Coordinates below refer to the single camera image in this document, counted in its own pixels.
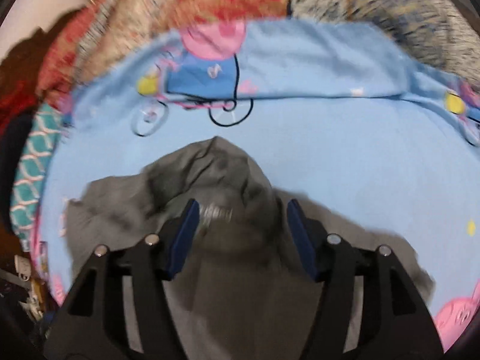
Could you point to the red knitted garment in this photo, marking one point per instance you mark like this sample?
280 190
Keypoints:
25 98

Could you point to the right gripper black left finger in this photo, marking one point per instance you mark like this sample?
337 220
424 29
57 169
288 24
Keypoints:
117 307

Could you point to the teal wave-pattern cloth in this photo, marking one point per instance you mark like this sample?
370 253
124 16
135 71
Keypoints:
31 172

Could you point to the light blue cartoon bedsheet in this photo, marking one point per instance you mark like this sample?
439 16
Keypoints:
336 115

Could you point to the brown fuzzy blanket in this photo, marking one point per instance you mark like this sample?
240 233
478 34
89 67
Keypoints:
23 61

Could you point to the grey puffer jacket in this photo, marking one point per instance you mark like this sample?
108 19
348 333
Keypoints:
242 293

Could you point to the red floral patterned quilt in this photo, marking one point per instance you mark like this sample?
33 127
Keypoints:
104 32

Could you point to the dark navy garment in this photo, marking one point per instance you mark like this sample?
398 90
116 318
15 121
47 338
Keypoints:
12 144

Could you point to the grey speckled blanket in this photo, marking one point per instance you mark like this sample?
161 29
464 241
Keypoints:
432 31

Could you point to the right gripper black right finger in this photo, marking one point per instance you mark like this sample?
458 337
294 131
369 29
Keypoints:
369 307

